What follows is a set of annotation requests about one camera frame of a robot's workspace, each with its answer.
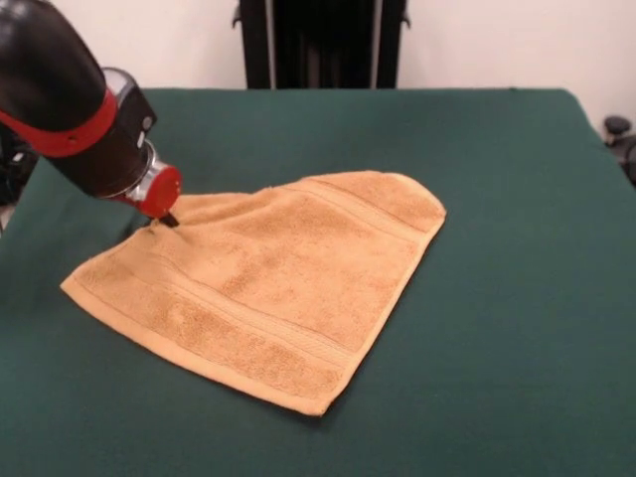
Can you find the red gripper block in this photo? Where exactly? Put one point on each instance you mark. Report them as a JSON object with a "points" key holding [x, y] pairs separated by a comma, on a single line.
{"points": [[161, 191]]}

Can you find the tan terry towel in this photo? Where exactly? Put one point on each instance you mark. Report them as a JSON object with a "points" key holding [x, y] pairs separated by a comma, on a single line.
{"points": [[273, 278]]}

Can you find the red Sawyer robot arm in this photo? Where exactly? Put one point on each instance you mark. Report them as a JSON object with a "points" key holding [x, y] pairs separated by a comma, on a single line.
{"points": [[59, 99]]}

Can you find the black stand column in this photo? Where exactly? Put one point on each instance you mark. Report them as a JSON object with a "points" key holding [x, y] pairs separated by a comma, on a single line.
{"points": [[323, 45]]}

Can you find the dark green table cloth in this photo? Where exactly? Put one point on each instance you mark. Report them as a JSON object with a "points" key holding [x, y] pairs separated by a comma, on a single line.
{"points": [[497, 298]]}

